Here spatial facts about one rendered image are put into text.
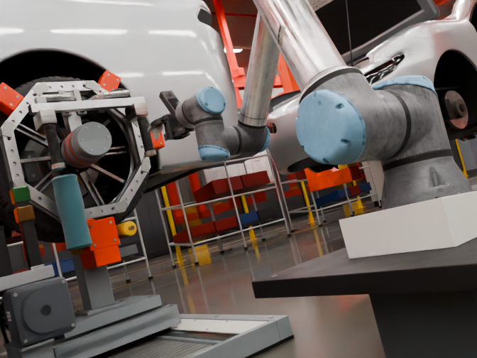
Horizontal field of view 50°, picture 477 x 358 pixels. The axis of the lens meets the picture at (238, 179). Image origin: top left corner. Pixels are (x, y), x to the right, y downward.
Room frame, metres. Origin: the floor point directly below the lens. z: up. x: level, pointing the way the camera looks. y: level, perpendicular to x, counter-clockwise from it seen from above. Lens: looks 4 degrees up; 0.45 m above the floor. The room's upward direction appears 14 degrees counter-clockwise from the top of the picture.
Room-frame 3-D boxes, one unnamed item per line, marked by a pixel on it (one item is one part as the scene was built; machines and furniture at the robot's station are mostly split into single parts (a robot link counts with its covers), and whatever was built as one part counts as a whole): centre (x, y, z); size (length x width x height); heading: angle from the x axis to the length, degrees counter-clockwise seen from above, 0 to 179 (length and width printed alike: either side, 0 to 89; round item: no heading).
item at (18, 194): (1.29, 0.55, 0.64); 0.04 x 0.04 x 0.04; 37
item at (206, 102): (1.54, 0.05, 0.80); 0.12 x 0.09 x 0.10; 37
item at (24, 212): (1.29, 0.55, 0.59); 0.04 x 0.04 x 0.04; 37
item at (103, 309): (2.08, 0.67, 0.32); 0.40 x 0.30 x 0.28; 127
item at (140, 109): (1.89, 0.31, 0.93); 0.09 x 0.05 x 0.05; 37
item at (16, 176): (1.95, 0.57, 0.85); 0.54 x 0.07 x 0.54; 127
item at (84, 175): (2.08, 0.67, 0.85); 0.50 x 0.23 x 0.50; 127
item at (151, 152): (1.86, 0.29, 0.83); 0.04 x 0.04 x 0.16
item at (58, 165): (1.66, 0.56, 0.83); 0.04 x 0.04 x 0.16
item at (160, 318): (2.08, 0.67, 0.13); 0.50 x 0.36 x 0.10; 127
